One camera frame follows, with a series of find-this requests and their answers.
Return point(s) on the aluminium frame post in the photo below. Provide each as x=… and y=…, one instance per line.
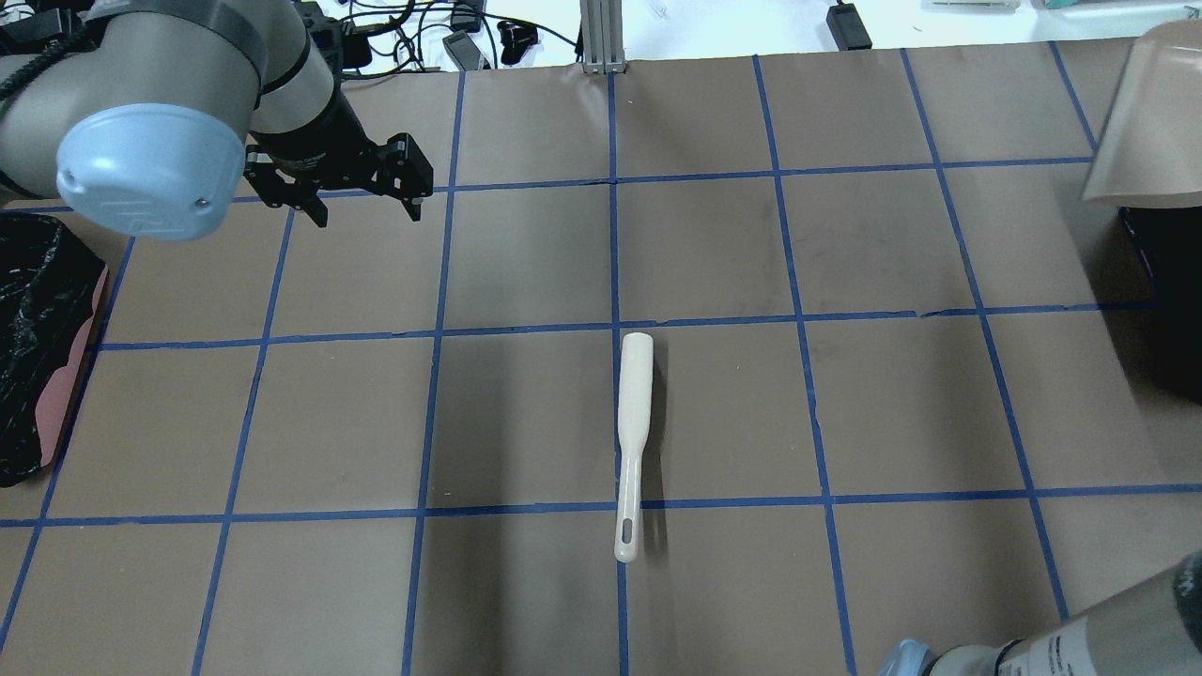
x=601, y=31

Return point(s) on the black lined bin right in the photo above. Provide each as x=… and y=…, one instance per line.
x=1169, y=243

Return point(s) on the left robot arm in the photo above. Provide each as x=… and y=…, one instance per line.
x=145, y=116

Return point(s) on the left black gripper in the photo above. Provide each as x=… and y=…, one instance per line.
x=322, y=138

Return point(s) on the white dustpan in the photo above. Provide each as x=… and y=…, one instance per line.
x=1149, y=154

